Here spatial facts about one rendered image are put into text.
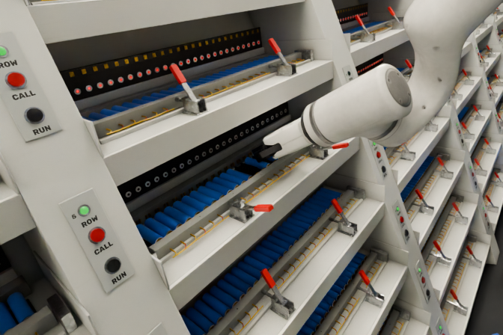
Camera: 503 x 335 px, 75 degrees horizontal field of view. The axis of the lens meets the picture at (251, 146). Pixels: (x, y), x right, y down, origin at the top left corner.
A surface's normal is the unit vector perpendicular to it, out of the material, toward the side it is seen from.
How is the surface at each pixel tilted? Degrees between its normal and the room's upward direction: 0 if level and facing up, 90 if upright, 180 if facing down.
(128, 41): 90
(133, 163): 111
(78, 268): 90
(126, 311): 90
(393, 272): 21
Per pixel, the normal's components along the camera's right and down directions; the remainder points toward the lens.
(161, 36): 0.65, -0.15
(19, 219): 0.75, 0.18
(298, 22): -0.65, 0.38
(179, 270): -0.13, -0.91
